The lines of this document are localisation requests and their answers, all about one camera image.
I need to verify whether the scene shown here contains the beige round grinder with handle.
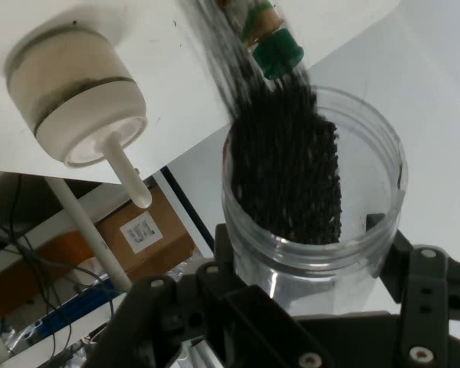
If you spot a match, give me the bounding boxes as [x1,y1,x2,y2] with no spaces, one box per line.
[4,25,153,210]

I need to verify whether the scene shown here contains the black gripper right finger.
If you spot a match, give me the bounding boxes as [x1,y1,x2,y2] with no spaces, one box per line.
[379,229,460,368]

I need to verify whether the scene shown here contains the white frame bar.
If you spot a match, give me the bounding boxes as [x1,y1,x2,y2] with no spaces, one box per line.
[45,176,133,292]

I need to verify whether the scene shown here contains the orange box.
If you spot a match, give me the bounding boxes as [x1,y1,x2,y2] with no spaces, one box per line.
[0,229,100,319]

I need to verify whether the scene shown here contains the black seeds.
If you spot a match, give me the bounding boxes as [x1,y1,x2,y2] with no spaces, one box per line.
[193,0,343,246]

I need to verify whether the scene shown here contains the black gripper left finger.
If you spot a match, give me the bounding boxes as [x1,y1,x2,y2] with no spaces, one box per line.
[84,224,334,368]

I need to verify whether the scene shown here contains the clear plastic jar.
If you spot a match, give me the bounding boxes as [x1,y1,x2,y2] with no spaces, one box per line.
[221,86,409,319]

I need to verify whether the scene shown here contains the spice bottle green cap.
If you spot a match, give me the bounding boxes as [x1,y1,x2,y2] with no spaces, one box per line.
[216,0,306,81]

